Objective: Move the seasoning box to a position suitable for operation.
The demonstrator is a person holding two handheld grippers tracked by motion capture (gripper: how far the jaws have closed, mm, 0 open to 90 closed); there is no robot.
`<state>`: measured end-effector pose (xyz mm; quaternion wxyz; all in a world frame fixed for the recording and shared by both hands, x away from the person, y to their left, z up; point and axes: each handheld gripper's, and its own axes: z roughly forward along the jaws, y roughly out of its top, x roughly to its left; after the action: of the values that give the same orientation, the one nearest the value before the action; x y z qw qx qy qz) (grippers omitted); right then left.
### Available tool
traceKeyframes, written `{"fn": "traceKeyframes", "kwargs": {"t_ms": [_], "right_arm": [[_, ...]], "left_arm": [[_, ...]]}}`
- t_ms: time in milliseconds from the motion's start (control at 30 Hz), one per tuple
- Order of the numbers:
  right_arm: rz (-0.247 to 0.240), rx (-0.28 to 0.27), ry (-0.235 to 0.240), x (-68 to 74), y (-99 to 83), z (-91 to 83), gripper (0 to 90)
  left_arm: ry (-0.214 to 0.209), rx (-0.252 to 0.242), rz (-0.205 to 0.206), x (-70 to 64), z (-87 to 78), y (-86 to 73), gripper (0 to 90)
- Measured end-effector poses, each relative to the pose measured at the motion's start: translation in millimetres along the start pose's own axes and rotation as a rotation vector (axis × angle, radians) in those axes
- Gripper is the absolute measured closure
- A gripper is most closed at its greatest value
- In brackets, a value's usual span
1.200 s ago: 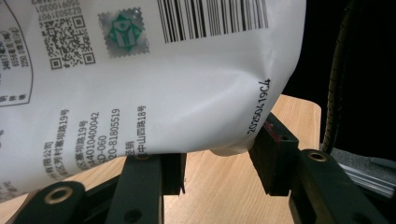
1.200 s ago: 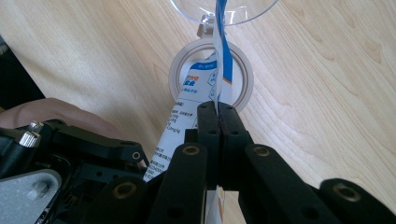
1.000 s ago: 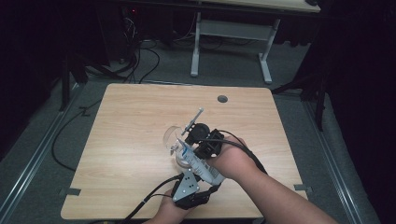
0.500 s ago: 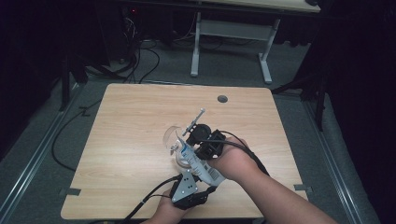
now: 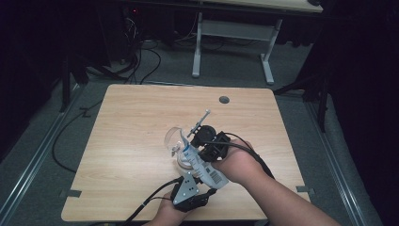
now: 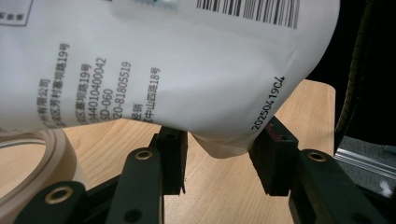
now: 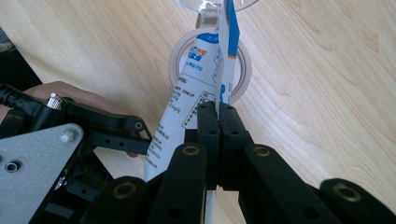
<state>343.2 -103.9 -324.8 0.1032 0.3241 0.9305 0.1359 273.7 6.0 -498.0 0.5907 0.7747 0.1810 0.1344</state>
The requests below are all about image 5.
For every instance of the clear glass cup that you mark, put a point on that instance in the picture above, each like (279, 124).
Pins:
(173, 138)

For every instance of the metal floor rail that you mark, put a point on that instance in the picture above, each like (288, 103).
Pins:
(34, 157)
(337, 166)

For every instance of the dark object on background desk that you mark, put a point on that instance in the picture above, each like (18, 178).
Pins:
(313, 2)

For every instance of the white frame background desk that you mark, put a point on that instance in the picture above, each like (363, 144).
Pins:
(235, 29)

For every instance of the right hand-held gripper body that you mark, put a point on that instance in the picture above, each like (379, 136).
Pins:
(215, 146)

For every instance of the grey tape piece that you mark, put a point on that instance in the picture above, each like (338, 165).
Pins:
(71, 193)
(305, 189)

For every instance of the person's right hand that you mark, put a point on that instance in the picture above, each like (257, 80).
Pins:
(241, 164)

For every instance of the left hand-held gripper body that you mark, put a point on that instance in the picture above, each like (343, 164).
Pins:
(186, 193)

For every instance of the person's left hand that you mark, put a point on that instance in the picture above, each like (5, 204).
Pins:
(169, 212)

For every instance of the black metal stand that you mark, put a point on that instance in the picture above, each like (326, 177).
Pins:
(66, 84)
(321, 103)

